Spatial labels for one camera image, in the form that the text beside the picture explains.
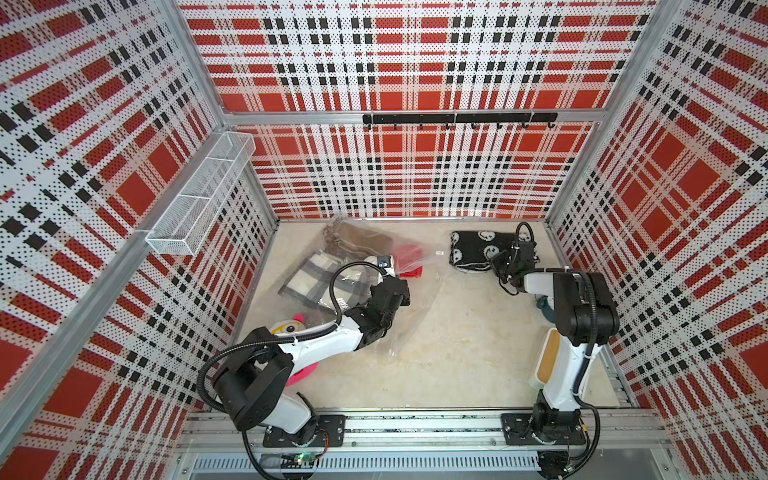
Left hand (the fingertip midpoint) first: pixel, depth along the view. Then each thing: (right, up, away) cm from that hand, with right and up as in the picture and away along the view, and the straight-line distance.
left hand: (403, 276), depth 86 cm
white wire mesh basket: (-61, +14, -6) cm, 63 cm away
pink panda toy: (-31, -14, 0) cm, 34 cm away
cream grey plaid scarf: (-29, -3, +9) cm, 31 cm away
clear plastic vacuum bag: (-20, +5, +17) cm, 27 cm away
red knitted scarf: (+2, +5, +6) cm, 8 cm away
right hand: (+32, +6, +18) cm, 37 cm away
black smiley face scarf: (+26, +8, +20) cm, 33 cm away
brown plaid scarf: (-16, +12, +24) cm, 31 cm away
